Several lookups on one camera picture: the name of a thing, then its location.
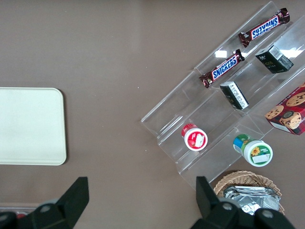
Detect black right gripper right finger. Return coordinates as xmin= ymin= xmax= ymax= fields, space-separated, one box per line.
xmin=189 ymin=176 xmax=296 ymax=229

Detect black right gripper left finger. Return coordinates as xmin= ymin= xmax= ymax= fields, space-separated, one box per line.
xmin=0 ymin=176 xmax=90 ymax=229

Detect foil wrapped sandwich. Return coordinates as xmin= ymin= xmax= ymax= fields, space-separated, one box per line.
xmin=224 ymin=186 xmax=281 ymax=216

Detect woven wicker basket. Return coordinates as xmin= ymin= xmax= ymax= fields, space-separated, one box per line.
xmin=213 ymin=170 xmax=285 ymax=216

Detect cream plastic tray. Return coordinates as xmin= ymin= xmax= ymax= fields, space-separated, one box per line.
xmin=0 ymin=87 xmax=67 ymax=166

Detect clear container with red item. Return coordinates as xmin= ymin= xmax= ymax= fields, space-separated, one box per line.
xmin=0 ymin=207 xmax=37 ymax=219

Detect green sunflower lid cup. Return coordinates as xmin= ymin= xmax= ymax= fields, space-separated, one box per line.
xmin=233 ymin=134 xmax=274 ymax=167

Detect red lid yogurt cup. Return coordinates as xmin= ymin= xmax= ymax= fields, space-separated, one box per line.
xmin=181 ymin=123 xmax=208 ymax=152

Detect clear acrylic tiered shelf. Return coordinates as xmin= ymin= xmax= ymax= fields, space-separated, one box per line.
xmin=140 ymin=0 xmax=305 ymax=191

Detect black box with white label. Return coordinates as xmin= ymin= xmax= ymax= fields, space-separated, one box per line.
xmin=219 ymin=81 xmax=250 ymax=111

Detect red cookie box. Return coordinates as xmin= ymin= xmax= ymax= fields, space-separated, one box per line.
xmin=264 ymin=82 xmax=305 ymax=136

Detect Snickers chocolate bar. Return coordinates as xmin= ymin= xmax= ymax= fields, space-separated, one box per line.
xmin=199 ymin=49 xmax=245 ymax=89
xmin=238 ymin=8 xmax=291 ymax=48

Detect black box with barcode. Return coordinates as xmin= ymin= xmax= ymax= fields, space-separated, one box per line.
xmin=254 ymin=45 xmax=295 ymax=74

